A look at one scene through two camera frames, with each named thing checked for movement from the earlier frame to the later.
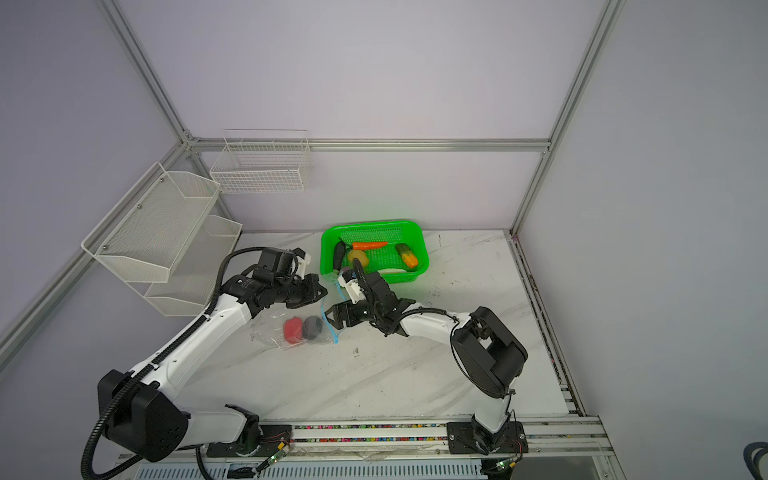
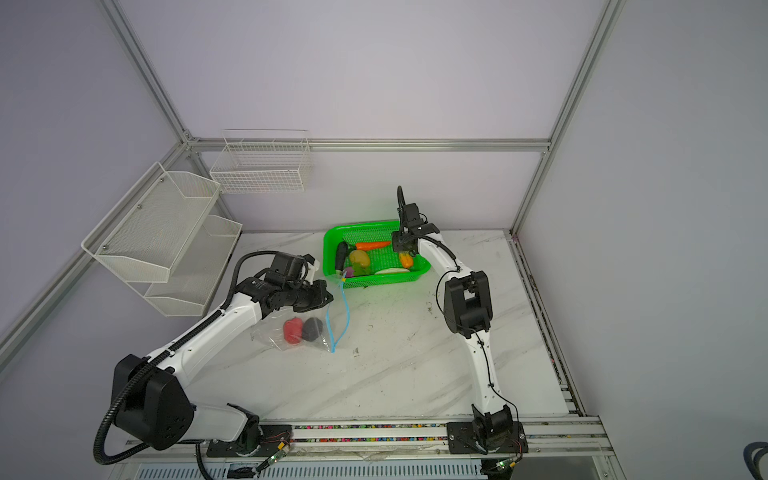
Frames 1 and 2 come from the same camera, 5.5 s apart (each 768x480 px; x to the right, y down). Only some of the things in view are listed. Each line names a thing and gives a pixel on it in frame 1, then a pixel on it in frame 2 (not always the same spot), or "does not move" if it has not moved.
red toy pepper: x=293 y=330 does not move
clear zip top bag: x=302 y=325 does not move
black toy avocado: x=312 y=327 does not move
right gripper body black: x=368 y=313 -> x=399 y=241
